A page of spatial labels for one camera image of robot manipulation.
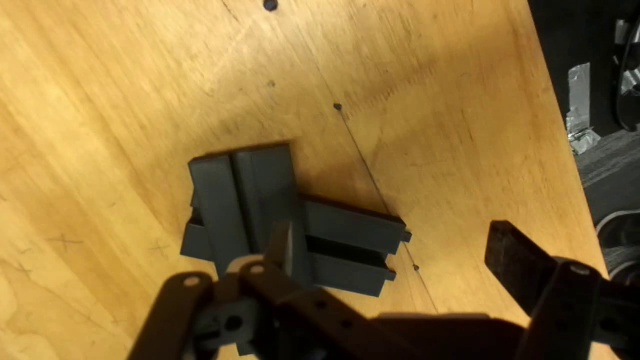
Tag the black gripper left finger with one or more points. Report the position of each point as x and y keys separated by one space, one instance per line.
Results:
x=262 y=310

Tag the black board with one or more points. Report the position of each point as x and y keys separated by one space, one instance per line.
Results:
x=348 y=245
x=239 y=200

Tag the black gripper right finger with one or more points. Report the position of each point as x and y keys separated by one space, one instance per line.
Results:
x=569 y=302

